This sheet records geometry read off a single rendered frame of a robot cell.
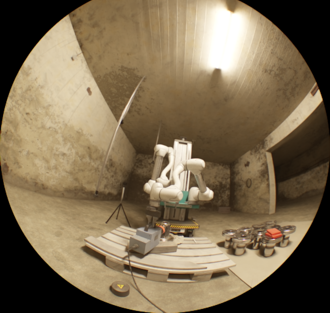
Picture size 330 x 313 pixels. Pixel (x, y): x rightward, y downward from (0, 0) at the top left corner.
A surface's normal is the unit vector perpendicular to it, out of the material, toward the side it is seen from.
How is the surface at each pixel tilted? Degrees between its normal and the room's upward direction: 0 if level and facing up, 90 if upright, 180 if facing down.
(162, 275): 90
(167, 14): 180
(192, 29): 180
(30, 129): 90
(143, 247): 90
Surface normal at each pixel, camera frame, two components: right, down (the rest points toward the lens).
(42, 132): 0.99, 0.12
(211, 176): -0.04, -0.42
